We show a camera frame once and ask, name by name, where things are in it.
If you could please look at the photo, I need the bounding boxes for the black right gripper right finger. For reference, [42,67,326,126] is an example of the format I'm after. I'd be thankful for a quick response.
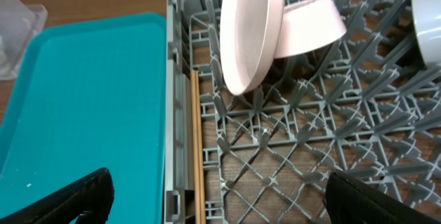
[325,170,440,224]

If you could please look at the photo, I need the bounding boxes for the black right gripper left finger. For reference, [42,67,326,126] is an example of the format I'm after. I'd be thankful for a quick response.
[1,167,114,224]

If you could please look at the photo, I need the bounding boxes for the wooden chopstick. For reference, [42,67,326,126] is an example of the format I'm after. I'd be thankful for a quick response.
[193,70,206,224]
[190,70,202,224]

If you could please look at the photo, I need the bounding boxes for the white bowl with rice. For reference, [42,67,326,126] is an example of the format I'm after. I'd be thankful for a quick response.
[275,0,347,59]

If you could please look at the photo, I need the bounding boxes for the large white plate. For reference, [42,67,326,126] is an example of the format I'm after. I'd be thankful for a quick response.
[220,0,285,95]

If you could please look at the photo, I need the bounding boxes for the white cup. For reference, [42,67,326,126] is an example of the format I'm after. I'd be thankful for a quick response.
[411,0,440,67]

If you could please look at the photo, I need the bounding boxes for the grey dishwasher rack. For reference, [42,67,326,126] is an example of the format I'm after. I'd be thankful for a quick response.
[166,0,440,223]

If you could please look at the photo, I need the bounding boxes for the clear plastic waste bin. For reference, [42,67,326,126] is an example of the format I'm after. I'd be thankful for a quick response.
[0,0,48,81]

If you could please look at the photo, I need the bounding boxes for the teal plastic tray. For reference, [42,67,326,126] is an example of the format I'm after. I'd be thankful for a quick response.
[1,13,166,223]

